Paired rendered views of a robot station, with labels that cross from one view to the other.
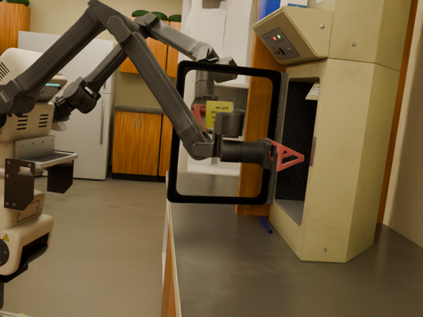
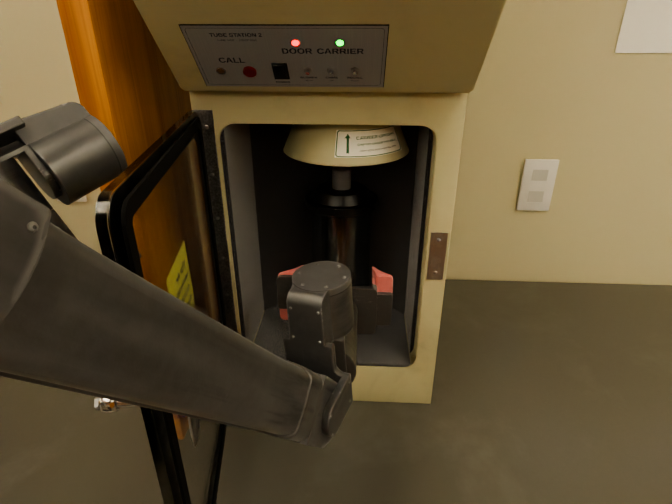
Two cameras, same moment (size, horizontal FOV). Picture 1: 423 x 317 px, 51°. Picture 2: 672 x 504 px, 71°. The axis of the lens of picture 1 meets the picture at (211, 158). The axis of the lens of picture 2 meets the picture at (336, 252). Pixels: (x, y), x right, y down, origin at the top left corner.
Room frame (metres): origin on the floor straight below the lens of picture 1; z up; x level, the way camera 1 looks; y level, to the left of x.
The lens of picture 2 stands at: (1.05, 0.34, 1.48)
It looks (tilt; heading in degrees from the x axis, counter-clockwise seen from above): 27 degrees down; 281
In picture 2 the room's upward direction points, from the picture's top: straight up
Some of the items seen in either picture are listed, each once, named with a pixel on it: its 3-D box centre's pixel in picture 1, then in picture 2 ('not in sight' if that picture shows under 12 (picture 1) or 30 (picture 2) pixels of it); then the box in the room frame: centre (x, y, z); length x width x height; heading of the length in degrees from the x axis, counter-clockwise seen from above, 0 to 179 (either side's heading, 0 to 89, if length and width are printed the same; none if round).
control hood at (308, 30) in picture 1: (285, 39); (321, 43); (1.16, -0.16, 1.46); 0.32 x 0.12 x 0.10; 8
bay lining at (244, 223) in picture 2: (338, 149); (333, 222); (1.18, -0.33, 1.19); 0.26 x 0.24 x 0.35; 8
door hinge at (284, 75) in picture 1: (276, 139); (218, 260); (1.31, -0.19, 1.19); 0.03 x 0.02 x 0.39; 8
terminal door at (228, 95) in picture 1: (224, 136); (193, 330); (1.27, -0.03, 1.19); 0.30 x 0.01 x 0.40; 106
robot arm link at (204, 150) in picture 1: (219, 134); (309, 342); (1.15, -0.01, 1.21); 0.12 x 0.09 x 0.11; 78
